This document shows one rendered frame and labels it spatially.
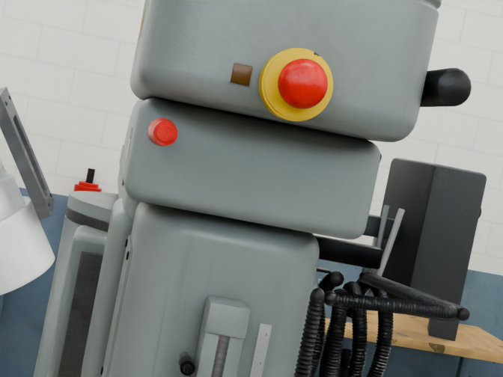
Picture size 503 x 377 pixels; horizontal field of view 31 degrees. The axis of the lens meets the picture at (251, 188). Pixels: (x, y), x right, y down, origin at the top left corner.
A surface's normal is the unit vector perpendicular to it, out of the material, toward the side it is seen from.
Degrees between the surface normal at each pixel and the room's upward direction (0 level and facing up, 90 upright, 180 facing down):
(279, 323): 90
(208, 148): 90
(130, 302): 90
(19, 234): 77
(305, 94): 95
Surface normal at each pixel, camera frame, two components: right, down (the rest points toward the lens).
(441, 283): 0.15, 0.08
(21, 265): 0.59, 0.07
